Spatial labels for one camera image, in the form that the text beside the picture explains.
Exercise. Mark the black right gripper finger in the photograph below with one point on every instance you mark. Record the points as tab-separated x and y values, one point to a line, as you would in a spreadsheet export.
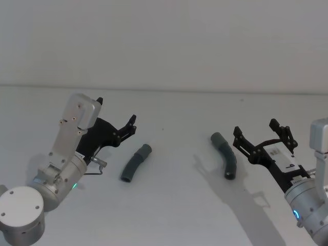
285	134
244	146

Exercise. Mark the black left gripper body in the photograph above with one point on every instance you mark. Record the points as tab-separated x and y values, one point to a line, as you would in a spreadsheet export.
102	134

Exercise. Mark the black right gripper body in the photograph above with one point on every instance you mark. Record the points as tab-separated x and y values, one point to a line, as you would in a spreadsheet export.
279	164

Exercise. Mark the grey bent pipe piece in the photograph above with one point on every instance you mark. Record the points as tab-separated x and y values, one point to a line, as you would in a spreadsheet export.
226	153
135	164

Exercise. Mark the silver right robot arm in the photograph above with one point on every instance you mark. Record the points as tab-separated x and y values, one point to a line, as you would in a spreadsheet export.
311	205

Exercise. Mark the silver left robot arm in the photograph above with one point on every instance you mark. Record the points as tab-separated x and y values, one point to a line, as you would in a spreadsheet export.
66	133

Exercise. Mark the white table cloth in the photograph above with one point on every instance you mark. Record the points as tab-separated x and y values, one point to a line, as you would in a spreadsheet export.
179	210

